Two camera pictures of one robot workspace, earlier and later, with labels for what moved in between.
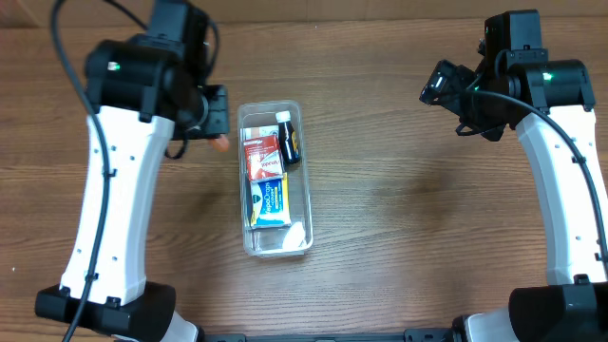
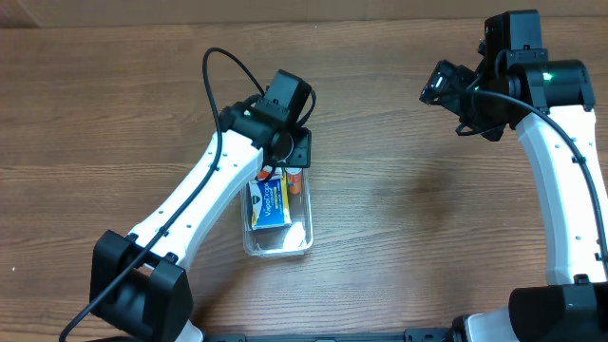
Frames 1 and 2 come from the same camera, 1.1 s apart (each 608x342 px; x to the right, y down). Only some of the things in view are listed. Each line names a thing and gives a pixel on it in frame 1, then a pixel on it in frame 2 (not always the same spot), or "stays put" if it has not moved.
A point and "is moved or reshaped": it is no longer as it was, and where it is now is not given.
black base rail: [413, 334] stays put
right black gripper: [440, 88] stays put
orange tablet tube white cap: [219, 144] is moved or reshaped
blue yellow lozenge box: [270, 202] stays put
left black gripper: [217, 112] → [298, 149]
